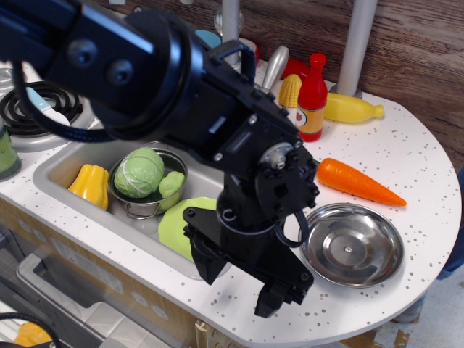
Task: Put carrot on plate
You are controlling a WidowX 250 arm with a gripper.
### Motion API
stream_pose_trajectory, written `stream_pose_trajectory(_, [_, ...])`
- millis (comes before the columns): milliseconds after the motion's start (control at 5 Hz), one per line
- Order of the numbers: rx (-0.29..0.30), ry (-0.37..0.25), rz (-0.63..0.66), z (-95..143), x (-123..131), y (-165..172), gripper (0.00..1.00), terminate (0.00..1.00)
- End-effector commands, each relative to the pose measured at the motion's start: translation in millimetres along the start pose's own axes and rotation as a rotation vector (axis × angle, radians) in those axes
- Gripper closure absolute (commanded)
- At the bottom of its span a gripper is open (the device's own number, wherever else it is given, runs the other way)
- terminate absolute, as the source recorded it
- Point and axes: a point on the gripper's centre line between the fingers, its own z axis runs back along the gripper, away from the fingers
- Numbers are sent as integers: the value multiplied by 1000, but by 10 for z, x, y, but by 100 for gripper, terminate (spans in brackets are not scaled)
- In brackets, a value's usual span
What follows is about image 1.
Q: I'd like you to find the yellow toy bottle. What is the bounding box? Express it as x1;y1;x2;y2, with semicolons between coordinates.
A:
324;93;384;123

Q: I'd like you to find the front black stove burner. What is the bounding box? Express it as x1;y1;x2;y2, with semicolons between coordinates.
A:
0;80;96;153

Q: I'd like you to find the light green plastic plate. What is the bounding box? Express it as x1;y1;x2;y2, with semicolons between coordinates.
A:
158;197;217;262

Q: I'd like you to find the green toy cabbage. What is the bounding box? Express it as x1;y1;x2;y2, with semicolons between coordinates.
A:
114;147;165;199

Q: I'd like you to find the blue toy cup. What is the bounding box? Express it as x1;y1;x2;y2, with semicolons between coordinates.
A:
195;29;222;49

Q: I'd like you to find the small green toy vegetable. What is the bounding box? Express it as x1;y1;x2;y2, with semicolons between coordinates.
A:
158;171;186;199

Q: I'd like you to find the green spice jar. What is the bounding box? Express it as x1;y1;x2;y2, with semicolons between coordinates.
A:
0;121;22;181

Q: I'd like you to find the yellow toy squash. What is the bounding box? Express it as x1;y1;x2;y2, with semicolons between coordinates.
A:
68;164;109;210

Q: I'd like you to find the orange toy below counter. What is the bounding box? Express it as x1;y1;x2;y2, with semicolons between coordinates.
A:
14;322;52;347

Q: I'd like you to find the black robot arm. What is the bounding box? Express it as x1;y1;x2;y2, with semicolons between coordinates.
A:
1;1;318;318

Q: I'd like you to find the red ketchup toy bottle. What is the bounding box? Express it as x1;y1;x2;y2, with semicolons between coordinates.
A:
296;53;328;142

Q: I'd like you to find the blue handled toy knife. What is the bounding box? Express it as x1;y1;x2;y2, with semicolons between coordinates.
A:
26;87;70;126

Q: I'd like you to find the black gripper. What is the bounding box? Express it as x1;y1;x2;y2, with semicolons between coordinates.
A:
183;191;314;318

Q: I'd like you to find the yellow toy corn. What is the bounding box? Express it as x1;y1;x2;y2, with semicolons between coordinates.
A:
278;74;302;108

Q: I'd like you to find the silver metal plate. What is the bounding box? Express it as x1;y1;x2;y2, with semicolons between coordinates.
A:
300;203;404;288

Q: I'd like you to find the red white toy piece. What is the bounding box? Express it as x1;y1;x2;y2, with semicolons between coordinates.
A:
239;37;260;65

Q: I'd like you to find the red toy item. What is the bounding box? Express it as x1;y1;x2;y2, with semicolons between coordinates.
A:
281;57;310;82

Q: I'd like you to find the orange toy carrot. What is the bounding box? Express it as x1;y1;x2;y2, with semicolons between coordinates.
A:
317;158;407;207

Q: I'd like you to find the small metal pot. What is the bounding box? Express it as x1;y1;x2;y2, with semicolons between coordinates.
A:
109;142;188;220

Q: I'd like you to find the grey metal pole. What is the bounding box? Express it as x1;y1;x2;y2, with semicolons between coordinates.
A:
331;0;378;99

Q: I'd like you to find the silver toy faucet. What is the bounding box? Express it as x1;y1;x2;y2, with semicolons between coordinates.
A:
214;0;289;94

